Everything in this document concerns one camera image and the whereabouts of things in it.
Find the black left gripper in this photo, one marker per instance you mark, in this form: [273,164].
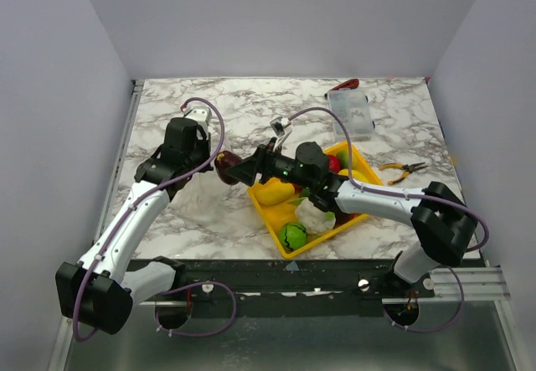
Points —
[206,144]

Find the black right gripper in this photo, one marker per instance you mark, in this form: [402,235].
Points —
[260,162]

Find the dark purple toy plum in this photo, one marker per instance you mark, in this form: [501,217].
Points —
[224,160]

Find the green toy watermelon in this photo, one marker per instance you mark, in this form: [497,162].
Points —
[292,236]

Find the red toy apple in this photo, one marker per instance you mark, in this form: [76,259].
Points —
[335,165]

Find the green toy bell pepper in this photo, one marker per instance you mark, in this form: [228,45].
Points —
[304,194]

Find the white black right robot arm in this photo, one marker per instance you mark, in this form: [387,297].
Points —
[443,224]

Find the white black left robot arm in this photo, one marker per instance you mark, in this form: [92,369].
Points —
[99,291]

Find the yellow plastic tray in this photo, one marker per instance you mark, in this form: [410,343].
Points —
[312,169]

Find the white toy cauliflower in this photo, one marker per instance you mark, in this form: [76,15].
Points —
[315,221]

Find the green yellow toy mango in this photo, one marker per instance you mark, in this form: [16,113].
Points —
[346,162]

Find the yellow toy banana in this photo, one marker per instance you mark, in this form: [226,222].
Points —
[361,176]

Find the black front mounting bar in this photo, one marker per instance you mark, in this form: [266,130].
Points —
[287,288]

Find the clear plastic screw box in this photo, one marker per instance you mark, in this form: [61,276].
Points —
[352,108]

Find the red black utility knife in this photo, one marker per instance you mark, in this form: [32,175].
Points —
[351,84]

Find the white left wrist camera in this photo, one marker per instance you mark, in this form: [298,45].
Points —
[201,114]

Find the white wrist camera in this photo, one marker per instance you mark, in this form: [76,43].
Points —
[201,114]
[281,126]

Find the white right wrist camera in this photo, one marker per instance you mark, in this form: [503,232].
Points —
[281,126]

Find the yellow handled pliers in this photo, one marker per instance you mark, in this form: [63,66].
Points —
[406,170]

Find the aluminium rail front right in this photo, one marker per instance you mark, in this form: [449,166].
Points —
[478,284]

